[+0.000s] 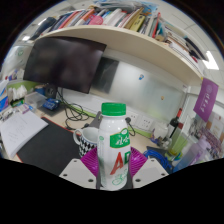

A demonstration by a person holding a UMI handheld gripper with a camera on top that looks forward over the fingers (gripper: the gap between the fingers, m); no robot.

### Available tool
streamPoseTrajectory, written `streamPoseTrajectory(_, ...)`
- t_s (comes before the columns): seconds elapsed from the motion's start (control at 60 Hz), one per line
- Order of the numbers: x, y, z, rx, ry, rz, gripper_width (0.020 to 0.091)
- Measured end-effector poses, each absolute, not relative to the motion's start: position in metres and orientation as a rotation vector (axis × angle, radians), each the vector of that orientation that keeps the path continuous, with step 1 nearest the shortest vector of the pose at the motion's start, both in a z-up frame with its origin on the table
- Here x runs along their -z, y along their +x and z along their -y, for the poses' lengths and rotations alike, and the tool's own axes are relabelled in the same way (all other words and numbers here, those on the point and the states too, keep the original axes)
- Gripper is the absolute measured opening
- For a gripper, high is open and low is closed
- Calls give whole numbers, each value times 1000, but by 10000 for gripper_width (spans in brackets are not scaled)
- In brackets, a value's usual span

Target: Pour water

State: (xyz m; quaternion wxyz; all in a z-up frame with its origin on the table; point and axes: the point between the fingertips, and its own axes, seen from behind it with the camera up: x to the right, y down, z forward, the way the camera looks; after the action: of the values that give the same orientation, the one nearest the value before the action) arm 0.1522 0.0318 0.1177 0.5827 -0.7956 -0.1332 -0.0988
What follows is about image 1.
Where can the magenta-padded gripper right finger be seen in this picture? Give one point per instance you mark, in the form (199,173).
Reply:
(150,171)

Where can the purple pennant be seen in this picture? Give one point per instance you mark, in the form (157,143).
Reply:
(206,100)

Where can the blue tissue box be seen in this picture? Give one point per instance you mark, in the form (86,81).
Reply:
(2,98)

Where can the black desk mat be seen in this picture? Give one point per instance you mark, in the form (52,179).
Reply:
(50,146)

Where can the clear plastic box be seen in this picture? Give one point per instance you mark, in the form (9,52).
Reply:
(35,99)

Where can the small blue box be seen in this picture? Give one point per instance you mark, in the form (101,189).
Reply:
(51,105)

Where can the group photo poster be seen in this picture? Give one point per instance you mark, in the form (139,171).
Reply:
(213,133)

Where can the white round jar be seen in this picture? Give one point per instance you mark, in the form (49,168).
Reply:
(160,133)

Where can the wooden shelf with books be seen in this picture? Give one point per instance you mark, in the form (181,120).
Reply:
(133,40)

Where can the black computer monitor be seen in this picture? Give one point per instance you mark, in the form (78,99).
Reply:
(63,63)

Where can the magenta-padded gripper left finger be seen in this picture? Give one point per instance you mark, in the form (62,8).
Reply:
(76,171)

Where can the ceiling light panels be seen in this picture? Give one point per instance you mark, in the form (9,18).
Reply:
(210,60)

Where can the white green-capped drink bottle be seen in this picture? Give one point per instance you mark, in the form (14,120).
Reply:
(113,150)

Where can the white wall power outlet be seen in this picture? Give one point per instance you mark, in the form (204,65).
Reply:
(146,121)
(133,118)

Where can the dark wine bottle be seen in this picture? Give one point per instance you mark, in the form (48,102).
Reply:
(174,123)

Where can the white paper sheet with writing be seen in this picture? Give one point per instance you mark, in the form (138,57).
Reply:
(20,131)

